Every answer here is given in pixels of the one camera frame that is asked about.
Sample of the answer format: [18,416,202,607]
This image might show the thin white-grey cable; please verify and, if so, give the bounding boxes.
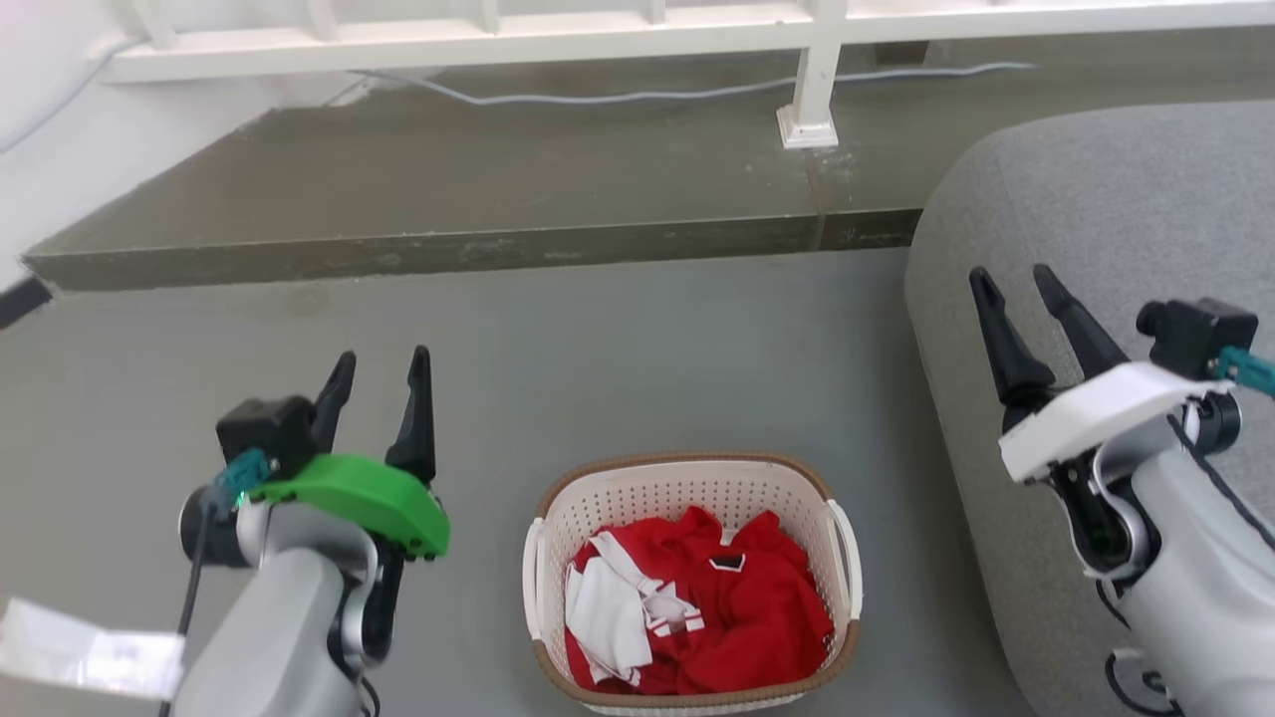
[349,62,1037,107]

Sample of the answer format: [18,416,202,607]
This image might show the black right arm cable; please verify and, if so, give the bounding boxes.
[1165,413,1275,551]

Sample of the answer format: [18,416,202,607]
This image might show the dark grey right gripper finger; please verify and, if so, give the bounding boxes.
[969,266,1057,412]
[1032,263,1133,380]

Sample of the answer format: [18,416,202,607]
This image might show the grey fabric sofa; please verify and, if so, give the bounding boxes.
[904,100,1275,717]

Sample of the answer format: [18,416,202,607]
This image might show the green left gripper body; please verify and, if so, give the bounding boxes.
[249,453,451,666]

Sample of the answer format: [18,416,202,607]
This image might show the translucent white paper tag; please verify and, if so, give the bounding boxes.
[0,597,186,700]

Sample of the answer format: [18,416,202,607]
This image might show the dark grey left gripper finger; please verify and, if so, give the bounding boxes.
[311,351,358,457]
[384,345,437,487]

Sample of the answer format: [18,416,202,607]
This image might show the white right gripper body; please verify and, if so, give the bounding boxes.
[999,361,1232,577]

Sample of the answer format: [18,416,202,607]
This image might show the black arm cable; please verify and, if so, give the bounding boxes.
[157,498,218,717]
[1165,413,1275,551]

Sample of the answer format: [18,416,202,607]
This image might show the white metal railing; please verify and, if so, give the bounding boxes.
[100,0,1275,150]

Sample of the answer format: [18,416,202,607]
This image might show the black skirting strip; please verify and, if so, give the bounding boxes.
[0,276,53,331]

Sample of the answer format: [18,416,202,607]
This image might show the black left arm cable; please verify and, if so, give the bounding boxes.
[157,498,218,717]

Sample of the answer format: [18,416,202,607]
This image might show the raised grey concrete ledge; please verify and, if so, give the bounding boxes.
[22,40,1275,292]

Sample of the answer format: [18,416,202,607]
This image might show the white perforated plastic laundry basket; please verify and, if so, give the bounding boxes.
[522,451,864,716]

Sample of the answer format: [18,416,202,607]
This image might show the white garment with red trim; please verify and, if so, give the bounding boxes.
[565,531,704,686]

